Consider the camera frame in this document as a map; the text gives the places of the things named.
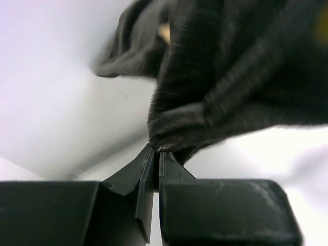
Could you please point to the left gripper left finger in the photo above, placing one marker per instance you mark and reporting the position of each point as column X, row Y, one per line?
column 116, row 211

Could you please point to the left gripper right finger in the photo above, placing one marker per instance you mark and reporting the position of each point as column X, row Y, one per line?
column 222, row 211

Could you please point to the black floral pillowcase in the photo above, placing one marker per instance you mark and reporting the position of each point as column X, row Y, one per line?
column 222, row 68

